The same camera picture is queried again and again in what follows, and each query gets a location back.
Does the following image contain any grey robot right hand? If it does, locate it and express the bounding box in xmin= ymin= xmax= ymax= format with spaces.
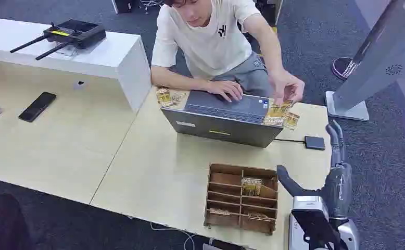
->
xmin=276 ymin=119 xmax=353 ymax=220

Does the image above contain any person's left hand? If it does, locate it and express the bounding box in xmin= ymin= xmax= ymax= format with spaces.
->
xmin=269 ymin=69 xmax=306 ymax=106

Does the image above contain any person's right hand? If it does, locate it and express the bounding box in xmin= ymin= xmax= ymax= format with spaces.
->
xmin=206 ymin=80 xmax=244 ymax=103

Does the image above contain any grey laptop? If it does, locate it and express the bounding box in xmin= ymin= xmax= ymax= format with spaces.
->
xmin=161 ymin=90 xmax=284 ymax=148

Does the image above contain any dark grey adapter box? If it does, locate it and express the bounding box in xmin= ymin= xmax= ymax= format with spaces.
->
xmin=304 ymin=135 xmax=326 ymax=151

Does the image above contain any person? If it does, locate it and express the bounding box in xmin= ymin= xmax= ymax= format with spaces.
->
xmin=150 ymin=0 xmax=306 ymax=107

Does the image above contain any round dark floor base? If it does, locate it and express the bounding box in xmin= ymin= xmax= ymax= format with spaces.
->
xmin=331 ymin=57 xmax=353 ymax=81

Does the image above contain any stack of gold cards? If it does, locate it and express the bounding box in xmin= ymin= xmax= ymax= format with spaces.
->
xmin=155 ymin=86 xmax=174 ymax=108

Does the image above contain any dark furniture piece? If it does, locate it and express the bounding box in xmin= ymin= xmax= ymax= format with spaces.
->
xmin=254 ymin=0 xmax=284 ymax=35

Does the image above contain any hotel print card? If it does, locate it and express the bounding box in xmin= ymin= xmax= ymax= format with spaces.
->
xmin=241 ymin=177 xmax=263 ymax=197

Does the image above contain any grey kiosk stand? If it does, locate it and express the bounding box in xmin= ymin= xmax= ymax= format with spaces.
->
xmin=325 ymin=0 xmax=405 ymax=122

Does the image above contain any white desk shelf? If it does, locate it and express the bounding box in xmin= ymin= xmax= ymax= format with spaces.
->
xmin=0 ymin=16 xmax=153 ymax=113

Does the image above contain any wooden card box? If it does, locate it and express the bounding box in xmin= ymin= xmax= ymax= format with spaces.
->
xmin=203 ymin=163 xmax=279 ymax=236

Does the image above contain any office chair base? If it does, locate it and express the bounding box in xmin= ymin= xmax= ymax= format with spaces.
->
xmin=140 ymin=0 xmax=164 ymax=15

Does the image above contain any black cabinet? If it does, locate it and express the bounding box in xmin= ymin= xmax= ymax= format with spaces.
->
xmin=111 ymin=0 xmax=135 ymax=15

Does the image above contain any black remote controller with antennas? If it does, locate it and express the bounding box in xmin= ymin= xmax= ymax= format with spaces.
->
xmin=9 ymin=19 xmax=107 ymax=61

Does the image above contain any clear plastic stand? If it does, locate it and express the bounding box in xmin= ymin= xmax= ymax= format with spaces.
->
xmin=55 ymin=44 xmax=78 ymax=58

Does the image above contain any black smartphone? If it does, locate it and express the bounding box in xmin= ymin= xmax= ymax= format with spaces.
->
xmin=18 ymin=91 xmax=57 ymax=123

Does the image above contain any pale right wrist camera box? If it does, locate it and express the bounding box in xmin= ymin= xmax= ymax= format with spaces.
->
xmin=288 ymin=195 xmax=330 ymax=250

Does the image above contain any white cable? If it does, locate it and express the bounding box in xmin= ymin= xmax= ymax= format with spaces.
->
xmin=149 ymin=222 xmax=197 ymax=250

